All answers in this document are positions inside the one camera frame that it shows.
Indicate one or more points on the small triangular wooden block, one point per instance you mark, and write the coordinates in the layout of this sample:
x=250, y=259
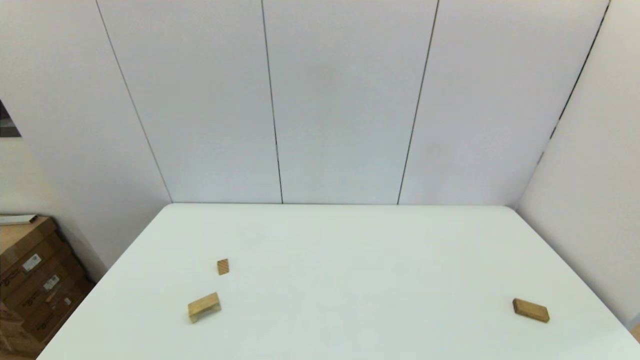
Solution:
x=223, y=266

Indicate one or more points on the brown cardboard box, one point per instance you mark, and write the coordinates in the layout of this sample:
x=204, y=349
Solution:
x=9, y=330
x=25, y=240
x=60, y=312
x=50, y=283

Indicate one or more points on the rectangular brown wooden block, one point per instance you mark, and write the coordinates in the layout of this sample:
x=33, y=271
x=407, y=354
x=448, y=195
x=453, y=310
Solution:
x=531, y=310

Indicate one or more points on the arched light wooden block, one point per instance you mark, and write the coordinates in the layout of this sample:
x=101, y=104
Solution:
x=204, y=305

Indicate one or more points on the white flat board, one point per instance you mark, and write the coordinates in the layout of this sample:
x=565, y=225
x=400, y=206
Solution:
x=17, y=219

